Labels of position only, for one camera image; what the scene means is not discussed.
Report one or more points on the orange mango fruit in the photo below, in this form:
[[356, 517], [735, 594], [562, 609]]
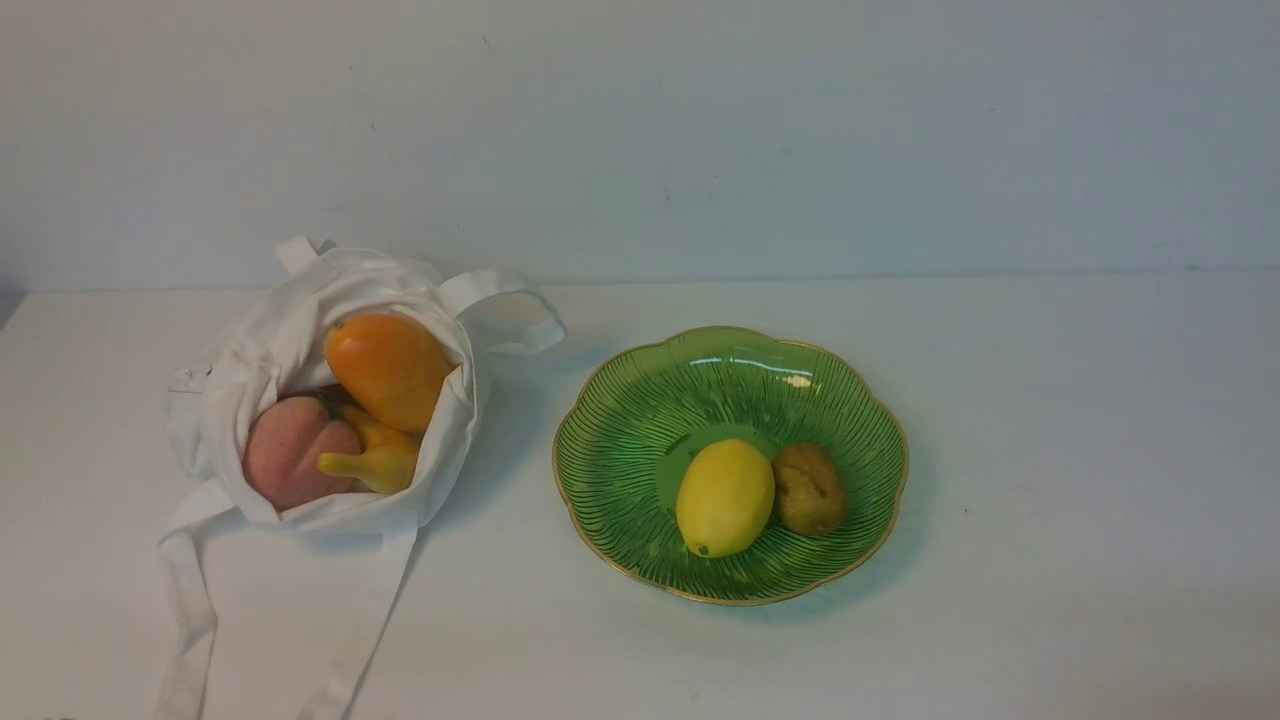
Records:
[[390, 365]]

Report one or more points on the brown kiwi fruit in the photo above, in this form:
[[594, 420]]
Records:
[[810, 498]]

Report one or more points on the yellow pear fruit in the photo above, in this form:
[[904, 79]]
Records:
[[388, 462]]

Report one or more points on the white cloth tote bag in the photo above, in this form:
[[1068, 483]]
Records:
[[275, 347]]

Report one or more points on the pink peach fruit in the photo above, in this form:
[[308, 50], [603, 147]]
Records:
[[280, 460]]

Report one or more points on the green glass ribbed plate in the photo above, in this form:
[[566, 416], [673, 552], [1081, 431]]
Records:
[[622, 450]]

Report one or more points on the yellow lemon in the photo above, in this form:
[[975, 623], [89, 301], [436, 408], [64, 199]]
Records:
[[725, 499]]

